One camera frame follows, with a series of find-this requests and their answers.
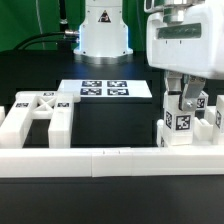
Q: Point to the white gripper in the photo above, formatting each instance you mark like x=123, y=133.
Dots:
x=195, y=47

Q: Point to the white chair seat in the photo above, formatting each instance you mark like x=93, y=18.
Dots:
x=202, y=132

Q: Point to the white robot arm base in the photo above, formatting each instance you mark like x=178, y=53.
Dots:
x=103, y=35

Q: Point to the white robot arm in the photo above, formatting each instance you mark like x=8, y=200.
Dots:
x=173, y=11

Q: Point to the white tagged nut cube right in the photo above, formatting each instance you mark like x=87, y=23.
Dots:
x=202, y=101

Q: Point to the white U-shaped fence wall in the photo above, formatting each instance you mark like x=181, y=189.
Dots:
x=16, y=161

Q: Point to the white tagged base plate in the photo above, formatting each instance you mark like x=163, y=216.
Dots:
x=106, y=88

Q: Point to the white chair back frame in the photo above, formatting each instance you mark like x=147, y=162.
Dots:
x=55, y=106

